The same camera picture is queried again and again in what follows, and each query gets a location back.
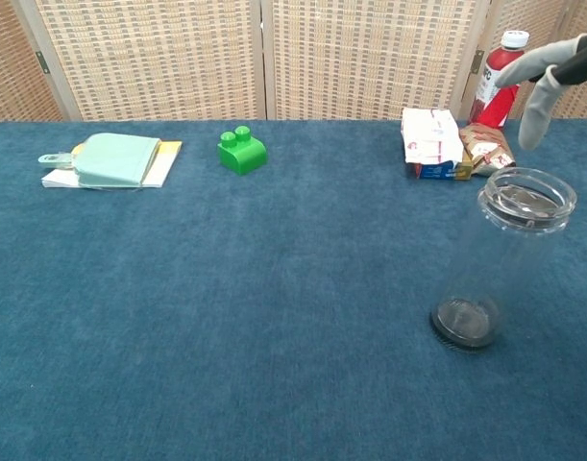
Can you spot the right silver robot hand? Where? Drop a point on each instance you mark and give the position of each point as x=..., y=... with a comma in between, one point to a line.
x=538, y=60

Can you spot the clear glass jar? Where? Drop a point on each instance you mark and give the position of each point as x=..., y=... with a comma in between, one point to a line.
x=514, y=259

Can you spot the woven folding screen panel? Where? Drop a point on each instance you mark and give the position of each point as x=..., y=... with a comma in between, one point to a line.
x=149, y=57
x=370, y=57
x=540, y=16
x=579, y=105
x=9, y=57

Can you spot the metal screen hinge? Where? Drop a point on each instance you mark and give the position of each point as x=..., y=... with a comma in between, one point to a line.
x=42, y=62
x=477, y=61

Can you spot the red drink bottle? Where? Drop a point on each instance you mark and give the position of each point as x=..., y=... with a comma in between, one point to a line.
x=496, y=105

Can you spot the brown red snack package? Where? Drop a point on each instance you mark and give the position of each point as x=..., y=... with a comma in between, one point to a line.
x=487, y=146

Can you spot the blue yellow carton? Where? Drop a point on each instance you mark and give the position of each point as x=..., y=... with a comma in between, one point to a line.
x=437, y=171

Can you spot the green toy block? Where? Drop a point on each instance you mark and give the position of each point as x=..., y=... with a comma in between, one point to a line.
x=242, y=156

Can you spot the blue velvet tablecloth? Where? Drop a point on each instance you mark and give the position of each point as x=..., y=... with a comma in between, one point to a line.
x=274, y=288

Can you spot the white yellow notepad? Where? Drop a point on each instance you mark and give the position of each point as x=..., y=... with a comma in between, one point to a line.
x=164, y=163

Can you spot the mint green pouch with clip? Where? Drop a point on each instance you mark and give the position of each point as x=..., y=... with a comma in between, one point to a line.
x=115, y=158

